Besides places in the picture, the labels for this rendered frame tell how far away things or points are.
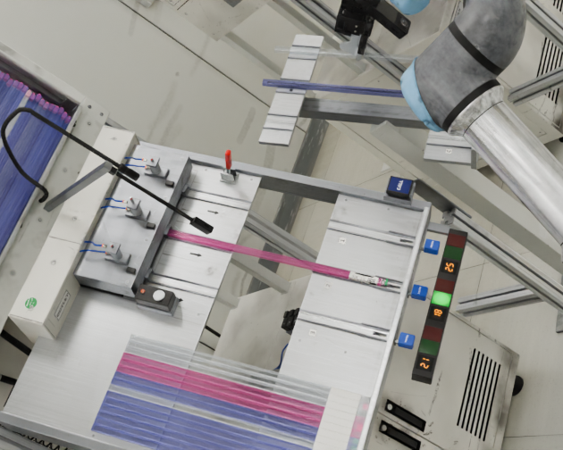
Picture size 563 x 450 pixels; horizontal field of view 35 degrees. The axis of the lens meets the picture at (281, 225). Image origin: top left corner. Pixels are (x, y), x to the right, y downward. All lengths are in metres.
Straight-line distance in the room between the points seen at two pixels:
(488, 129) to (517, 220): 0.87
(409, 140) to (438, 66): 0.66
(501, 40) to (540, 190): 0.24
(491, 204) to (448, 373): 0.44
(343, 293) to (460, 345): 0.60
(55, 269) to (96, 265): 0.08
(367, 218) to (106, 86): 2.16
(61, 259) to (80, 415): 0.32
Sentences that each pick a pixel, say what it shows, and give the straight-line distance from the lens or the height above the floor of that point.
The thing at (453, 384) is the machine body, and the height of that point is 0.27.
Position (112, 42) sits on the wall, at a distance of 4.01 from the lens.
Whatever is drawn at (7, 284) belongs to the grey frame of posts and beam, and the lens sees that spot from 1.94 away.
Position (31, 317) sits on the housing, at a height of 1.28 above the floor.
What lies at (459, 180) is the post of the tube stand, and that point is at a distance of 2.21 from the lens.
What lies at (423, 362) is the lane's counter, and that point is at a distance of 1.81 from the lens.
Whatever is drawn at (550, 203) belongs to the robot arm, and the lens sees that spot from 1.45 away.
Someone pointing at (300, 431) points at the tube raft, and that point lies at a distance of 1.74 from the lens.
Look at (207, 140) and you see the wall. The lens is 4.06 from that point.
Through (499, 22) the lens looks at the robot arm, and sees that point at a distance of 1.47.
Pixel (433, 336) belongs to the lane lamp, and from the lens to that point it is 1.83.
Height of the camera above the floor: 1.71
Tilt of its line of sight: 24 degrees down
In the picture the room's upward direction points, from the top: 57 degrees counter-clockwise
